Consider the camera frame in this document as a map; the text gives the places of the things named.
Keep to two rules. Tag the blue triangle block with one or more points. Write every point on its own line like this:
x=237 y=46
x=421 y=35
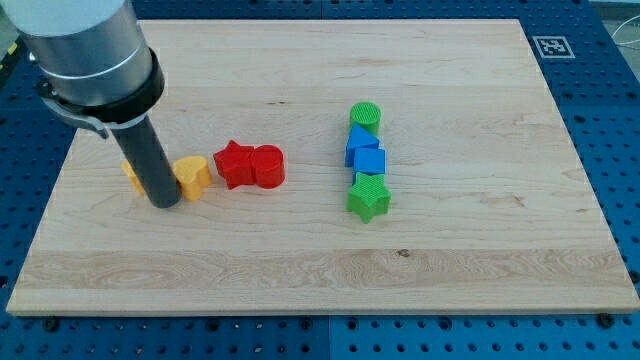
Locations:
x=358 y=137

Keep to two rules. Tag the yellow heart block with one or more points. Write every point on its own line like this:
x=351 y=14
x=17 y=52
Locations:
x=193 y=175

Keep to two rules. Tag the yellow hexagon block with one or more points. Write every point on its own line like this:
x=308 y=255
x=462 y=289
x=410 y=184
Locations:
x=131 y=175

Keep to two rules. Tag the blue cube block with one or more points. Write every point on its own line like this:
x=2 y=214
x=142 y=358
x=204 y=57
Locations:
x=369 y=161

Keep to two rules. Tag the wooden board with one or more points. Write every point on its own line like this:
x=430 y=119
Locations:
x=491 y=209

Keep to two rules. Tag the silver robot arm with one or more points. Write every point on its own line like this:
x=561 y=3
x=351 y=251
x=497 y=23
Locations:
x=100 y=75

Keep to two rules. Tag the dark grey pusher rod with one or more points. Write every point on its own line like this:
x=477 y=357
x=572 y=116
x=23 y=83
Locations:
x=143 y=150

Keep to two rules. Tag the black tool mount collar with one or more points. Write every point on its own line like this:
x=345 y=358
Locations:
x=100 y=117

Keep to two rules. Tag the green cylinder block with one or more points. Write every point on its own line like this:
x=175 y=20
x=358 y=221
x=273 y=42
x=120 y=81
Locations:
x=367 y=115

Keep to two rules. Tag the white fiducial marker tag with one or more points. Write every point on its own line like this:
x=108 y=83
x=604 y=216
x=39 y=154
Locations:
x=553 y=47

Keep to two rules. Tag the green star block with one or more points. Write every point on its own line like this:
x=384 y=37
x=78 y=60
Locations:
x=368 y=196

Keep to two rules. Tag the red star block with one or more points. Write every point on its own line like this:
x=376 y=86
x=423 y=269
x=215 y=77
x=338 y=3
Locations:
x=233 y=164

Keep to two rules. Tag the red cylinder block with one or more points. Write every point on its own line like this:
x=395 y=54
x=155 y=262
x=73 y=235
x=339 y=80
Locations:
x=267 y=163

